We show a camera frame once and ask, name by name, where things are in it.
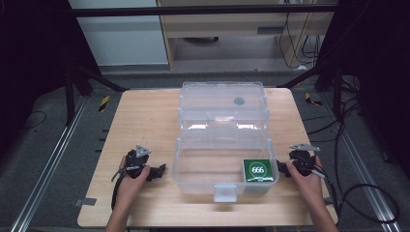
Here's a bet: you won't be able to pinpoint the black horizontal frame bar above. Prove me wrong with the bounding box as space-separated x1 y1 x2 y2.
68 3 340 18

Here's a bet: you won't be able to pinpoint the black floor cables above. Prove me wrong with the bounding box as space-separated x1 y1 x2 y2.
302 76 362 144

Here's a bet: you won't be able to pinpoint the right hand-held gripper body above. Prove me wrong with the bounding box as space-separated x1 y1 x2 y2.
288 143 327 179

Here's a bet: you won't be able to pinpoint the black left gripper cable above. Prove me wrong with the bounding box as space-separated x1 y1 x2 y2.
110 173 126 211

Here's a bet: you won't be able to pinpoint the person's left hand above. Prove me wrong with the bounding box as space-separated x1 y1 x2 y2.
115 156 152 208

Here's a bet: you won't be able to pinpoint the thin black floor cable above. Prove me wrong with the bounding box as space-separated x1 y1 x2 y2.
17 109 48 133

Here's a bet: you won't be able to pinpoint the clear plastic storage box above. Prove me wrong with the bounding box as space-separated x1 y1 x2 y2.
172 80 280 204

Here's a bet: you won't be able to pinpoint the grey tape strip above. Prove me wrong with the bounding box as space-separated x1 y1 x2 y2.
73 196 98 208

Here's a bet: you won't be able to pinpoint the black curtain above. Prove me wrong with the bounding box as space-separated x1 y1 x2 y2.
0 0 103 159
313 0 410 178

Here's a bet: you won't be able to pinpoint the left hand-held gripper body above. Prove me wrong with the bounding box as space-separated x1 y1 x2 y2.
110 144 153 182

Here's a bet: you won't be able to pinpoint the black metal stand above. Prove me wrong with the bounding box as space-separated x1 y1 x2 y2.
276 62 344 121
62 62 131 128

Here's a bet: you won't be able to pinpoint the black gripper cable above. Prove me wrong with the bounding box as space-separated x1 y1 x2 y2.
110 173 126 211
317 164 401 224

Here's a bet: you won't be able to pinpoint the white cabinet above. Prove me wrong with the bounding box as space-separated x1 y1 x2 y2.
68 0 170 68

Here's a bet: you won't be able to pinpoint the aluminium floor rail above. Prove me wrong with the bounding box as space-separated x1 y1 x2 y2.
320 93 404 232
9 96 90 232

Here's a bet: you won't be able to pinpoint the yellow-handled tool left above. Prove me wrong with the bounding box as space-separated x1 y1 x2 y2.
98 95 111 113

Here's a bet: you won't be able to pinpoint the person's right hand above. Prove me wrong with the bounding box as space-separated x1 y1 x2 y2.
285 156 326 208

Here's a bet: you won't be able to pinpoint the green card box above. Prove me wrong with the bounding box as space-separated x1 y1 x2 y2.
242 159 275 184

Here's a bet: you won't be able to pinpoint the light wooden desk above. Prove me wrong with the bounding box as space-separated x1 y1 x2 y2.
156 0 337 70

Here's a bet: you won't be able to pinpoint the hanging black cables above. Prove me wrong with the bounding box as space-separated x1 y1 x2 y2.
278 12 325 70

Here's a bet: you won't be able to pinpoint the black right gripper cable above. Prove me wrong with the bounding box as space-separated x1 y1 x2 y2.
317 164 401 224

